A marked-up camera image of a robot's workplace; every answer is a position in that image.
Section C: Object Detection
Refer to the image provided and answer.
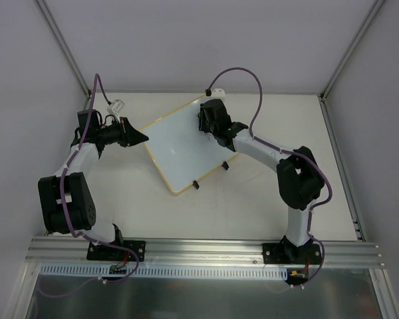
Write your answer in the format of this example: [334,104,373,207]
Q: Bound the gold framed whiteboard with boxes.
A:
[141,95,237,195]

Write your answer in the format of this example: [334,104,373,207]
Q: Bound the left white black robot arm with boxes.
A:
[38,110,149,263]

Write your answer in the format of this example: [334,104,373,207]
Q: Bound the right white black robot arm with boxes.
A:
[198,99,324,264]

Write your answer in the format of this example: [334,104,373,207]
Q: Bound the right black stand foot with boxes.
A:
[221,161,229,170]

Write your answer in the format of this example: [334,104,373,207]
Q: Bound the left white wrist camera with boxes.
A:
[107,99,125,118]

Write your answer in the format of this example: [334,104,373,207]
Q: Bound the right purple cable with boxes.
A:
[204,66,334,293]

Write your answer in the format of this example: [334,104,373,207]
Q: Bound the purple cable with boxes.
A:
[36,72,140,298]
[204,66,334,293]

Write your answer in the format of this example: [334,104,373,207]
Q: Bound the left aluminium frame post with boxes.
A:
[34,0,92,108]

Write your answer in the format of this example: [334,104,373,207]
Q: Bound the aluminium frame post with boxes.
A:
[34,0,92,108]
[318,0,387,242]

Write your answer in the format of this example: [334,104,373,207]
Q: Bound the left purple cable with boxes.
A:
[36,72,140,298]

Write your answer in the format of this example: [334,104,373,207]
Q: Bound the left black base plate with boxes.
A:
[86,240,146,262]

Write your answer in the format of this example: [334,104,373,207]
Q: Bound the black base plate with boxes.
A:
[262,242,322,265]
[86,240,146,262]

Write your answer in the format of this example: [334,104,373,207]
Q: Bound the aluminium mounting rail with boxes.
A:
[25,236,386,268]

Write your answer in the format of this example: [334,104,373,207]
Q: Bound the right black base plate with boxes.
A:
[262,242,322,265]

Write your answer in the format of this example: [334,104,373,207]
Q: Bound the white slotted cable duct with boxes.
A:
[39,263,288,281]

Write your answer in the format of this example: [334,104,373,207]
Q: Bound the right aluminium frame post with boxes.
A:
[318,0,387,242]

